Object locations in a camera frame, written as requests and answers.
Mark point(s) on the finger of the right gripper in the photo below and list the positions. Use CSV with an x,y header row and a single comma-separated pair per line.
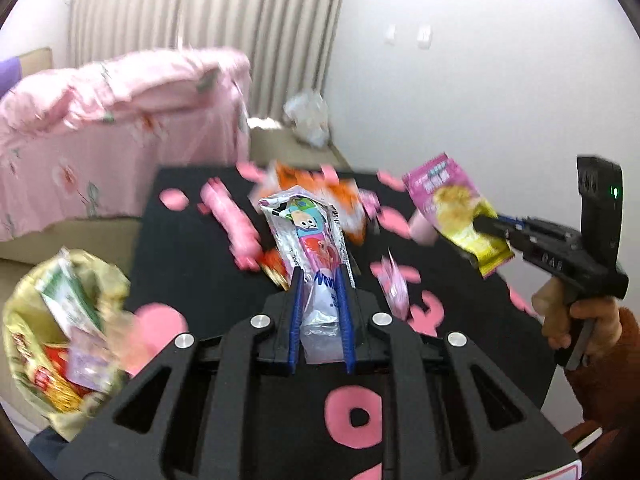
x,y
491,226
515,221

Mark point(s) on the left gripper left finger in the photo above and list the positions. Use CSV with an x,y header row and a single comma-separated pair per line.
x,y
297,309

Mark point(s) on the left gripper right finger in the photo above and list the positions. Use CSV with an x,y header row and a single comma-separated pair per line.
x,y
342,288

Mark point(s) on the purple yellow chip bag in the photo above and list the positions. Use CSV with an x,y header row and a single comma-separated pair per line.
x,y
449,201

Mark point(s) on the pink small wrapper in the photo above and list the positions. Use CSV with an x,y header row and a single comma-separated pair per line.
x,y
394,286

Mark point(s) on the cartoon clear snack wrapper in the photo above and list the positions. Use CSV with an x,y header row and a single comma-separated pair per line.
x,y
308,233

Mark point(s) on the orange snack bag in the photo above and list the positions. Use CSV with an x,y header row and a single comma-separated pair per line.
x,y
343,195

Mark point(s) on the green plastic bottle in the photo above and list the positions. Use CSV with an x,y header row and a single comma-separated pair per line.
x,y
64,295

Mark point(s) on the gold noodle snack bag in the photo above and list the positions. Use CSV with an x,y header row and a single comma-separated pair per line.
x,y
45,369

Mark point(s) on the red gold snack wrapper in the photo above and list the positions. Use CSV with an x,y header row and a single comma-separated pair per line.
x,y
272,264

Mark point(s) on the yellow trash bag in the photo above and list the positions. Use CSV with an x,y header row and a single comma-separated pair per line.
x,y
98,362

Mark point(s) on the person right hand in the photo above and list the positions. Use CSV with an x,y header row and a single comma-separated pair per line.
x,y
551,303

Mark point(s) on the pink cylindrical cup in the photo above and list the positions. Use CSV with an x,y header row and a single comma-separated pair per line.
x,y
421,230

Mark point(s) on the pink caterpillar toy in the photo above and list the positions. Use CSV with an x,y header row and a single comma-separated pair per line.
x,y
244,240

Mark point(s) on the black table cloth pink spots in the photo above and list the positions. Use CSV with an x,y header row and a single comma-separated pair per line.
x,y
453,392

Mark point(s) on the white plastic bag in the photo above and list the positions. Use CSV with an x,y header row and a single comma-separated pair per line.
x,y
309,116

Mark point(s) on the beige curtain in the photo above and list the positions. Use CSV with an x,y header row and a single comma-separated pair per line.
x,y
288,42

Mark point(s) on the pink floral bed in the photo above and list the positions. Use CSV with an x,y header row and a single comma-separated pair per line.
x,y
85,143

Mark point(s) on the beige headboard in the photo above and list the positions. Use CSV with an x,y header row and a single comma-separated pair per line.
x,y
36,61

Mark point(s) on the purple pillow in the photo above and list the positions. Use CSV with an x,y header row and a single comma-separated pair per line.
x,y
10,74

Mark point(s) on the white wall socket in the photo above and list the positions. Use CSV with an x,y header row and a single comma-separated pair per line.
x,y
424,37

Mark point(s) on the white wall switch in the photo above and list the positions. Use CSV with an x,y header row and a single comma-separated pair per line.
x,y
390,35

